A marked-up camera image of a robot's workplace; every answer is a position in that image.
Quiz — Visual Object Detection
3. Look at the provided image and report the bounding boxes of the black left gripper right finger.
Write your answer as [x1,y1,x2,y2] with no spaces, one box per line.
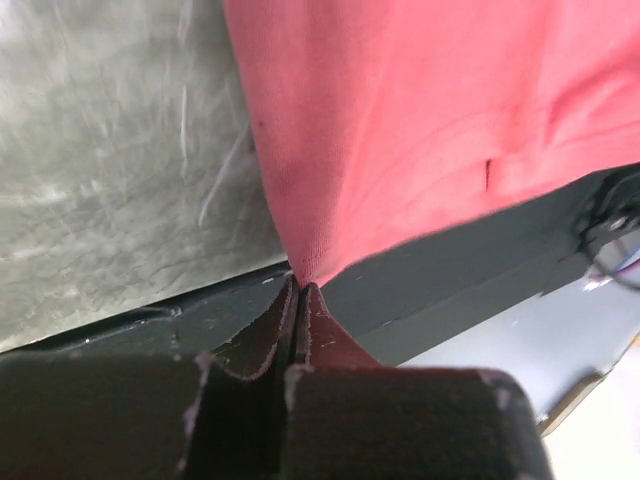
[284,284,552,479]

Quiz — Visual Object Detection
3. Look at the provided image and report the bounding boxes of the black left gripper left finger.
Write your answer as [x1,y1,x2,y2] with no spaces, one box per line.
[1,279,299,479]

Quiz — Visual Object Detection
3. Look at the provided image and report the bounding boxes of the salmon pink t-shirt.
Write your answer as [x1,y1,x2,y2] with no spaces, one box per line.
[224,1,639,284]

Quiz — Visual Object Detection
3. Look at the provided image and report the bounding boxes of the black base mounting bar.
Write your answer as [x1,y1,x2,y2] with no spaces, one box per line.
[0,164,640,371]

